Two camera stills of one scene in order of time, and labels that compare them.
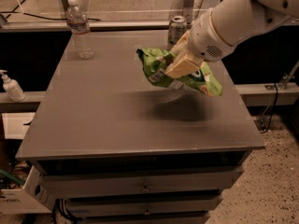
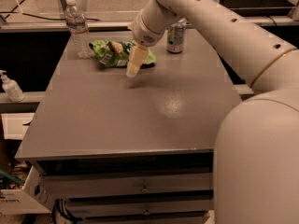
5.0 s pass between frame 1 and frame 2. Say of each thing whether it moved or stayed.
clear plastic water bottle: stayed
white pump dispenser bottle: stayed
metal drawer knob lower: stayed
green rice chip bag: moved
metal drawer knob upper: stayed
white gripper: moved
